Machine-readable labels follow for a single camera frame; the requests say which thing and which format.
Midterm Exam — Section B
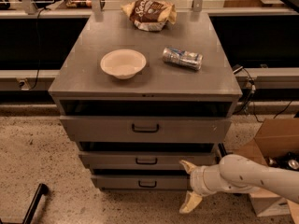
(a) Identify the black cable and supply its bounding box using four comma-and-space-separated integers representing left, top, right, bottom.
232, 63, 263, 123
28, 7, 50, 91

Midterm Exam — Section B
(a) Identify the grey drawer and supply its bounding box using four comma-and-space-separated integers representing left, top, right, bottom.
91, 175, 190, 190
61, 116, 231, 143
78, 151, 216, 170

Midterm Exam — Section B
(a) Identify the cardboard box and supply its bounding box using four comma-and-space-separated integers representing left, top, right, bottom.
235, 118, 299, 224

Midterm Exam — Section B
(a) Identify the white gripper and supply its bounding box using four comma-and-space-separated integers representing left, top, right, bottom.
179, 160, 229, 214

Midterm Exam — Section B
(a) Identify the crushed silver can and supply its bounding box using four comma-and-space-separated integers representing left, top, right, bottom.
163, 48, 203, 71

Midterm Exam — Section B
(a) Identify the black bar on floor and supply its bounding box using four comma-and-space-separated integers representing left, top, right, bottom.
0, 183, 50, 224

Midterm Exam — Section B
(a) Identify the grey top drawer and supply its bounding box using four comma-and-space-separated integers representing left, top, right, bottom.
61, 116, 231, 143

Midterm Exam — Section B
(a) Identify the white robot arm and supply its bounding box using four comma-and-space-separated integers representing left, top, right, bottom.
179, 154, 299, 214

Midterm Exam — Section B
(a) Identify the brown chip bag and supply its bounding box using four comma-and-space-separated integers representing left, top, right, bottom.
121, 0, 177, 32

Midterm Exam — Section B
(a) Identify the grey drawer cabinet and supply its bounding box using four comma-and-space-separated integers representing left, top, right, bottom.
50, 11, 241, 178

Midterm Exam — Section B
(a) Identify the black cable left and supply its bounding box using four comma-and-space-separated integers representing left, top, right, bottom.
28, 7, 50, 91

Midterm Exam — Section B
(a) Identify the can inside box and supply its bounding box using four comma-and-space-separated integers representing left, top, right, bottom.
288, 160, 299, 170

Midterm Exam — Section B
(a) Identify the black cable right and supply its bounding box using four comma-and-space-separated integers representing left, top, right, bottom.
232, 63, 263, 123

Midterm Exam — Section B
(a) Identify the grey bottom drawer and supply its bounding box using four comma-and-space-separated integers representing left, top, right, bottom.
91, 175, 190, 190

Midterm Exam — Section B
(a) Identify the white paper bowl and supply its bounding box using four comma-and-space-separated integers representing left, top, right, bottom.
100, 49, 147, 79

